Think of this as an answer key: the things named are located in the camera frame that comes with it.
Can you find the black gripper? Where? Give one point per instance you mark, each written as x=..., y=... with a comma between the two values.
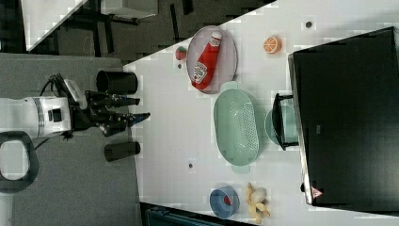
x=96, y=114

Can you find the green plastic strainer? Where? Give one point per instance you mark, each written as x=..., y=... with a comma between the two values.
x=236, y=128

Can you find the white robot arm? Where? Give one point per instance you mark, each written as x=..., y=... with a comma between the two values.
x=25, y=120

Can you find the black cylinder upper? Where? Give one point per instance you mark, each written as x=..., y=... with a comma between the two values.
x=117, y=82

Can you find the black cylinder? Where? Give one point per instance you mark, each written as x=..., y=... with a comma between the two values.
x=117, y=82
x=118, y=151

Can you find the black cylinder lower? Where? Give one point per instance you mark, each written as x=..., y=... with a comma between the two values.
x=118, y=151

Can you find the red toy strawberry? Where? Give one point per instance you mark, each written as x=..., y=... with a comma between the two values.
x=180, y=53

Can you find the red ketchup bottle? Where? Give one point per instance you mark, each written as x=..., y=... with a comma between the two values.
x=204, y=69

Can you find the grey round plate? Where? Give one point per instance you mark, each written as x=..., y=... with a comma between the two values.
x=226, y=65

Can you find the blue bowl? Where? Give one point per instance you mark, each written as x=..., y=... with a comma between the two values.
x=220, y=209

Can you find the small red toy in bowl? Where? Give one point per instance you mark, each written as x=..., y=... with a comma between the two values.
x=227, y=200

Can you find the green mug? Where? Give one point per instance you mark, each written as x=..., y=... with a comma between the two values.
x=289, y=125

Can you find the peeled banana toy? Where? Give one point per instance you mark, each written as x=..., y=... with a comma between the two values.
x=256, y=199

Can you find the orange slice toy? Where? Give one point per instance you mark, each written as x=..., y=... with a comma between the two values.
x=272, y=45

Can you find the black toaster oven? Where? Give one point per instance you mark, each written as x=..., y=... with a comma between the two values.
x=345, y=99

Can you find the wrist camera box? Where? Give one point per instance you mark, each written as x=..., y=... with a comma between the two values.
x=77, y=94

